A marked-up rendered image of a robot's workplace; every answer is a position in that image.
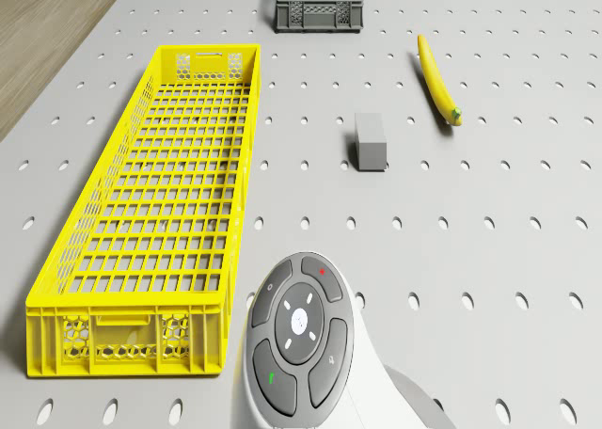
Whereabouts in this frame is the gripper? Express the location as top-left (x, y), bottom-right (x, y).
top-left (385, 366), bottom-right (458, 429)

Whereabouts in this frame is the yellow basket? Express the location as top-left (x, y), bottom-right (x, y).
top-left (25, 43), bottom-right (262, 379)

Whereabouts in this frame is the dark grey basket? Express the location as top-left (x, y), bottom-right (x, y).
top-left (274, 0), bottom-right (365, 34)

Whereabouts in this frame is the banana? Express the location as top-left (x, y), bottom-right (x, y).
top-left (417, 34), bottom-right (464, 128)

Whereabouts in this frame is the grey cube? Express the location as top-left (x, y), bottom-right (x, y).
top-left (354, 112), bottom-right (388, 172)

